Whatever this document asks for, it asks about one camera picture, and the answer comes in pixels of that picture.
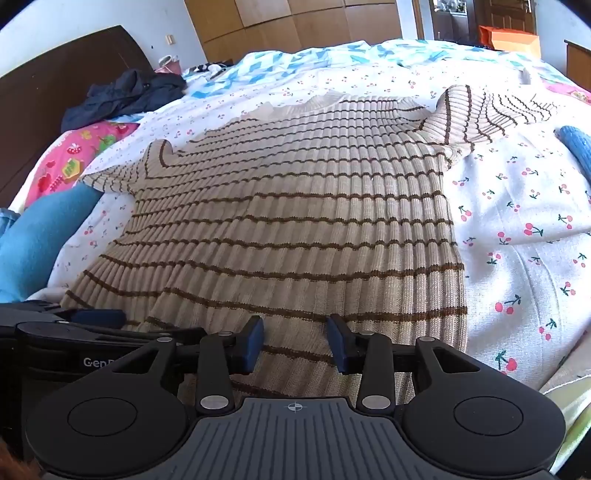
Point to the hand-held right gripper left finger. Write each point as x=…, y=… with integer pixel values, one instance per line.
x=251, y=346

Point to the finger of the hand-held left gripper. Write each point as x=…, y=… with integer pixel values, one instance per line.
x=99, y=318
x=161, y=333

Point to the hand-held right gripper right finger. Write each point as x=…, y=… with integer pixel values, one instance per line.
x=338, y=348

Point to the beige brown striped knit sweater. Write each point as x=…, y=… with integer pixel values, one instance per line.
x=286, y=207

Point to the blue towel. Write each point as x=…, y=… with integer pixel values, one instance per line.
x=37, y=240

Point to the pink fruit print pillow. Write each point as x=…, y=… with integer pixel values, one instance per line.
x=69, y=161

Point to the white cherry print bedsheet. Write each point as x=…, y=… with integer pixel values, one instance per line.
x=508, y=258

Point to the dark navy clothing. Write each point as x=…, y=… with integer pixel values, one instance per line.
x=124, y=94

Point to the light green cloth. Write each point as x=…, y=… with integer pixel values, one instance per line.
x=572, y=392

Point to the dark wooden headboard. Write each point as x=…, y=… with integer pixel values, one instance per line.
x=51, y=78

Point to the black white small cloth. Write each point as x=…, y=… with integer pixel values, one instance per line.
x=210, y=69

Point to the blue white patterned quilt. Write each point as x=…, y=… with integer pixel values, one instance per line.
x=286, y=60

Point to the blue knit cloth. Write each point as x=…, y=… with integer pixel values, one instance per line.
x=577, y=147

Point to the wooden wardrobe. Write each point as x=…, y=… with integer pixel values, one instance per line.
x=295, y=23

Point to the wooden furniture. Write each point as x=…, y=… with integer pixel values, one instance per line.
x=579, y=64

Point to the wooden door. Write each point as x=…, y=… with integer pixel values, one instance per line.
x=505, y=14

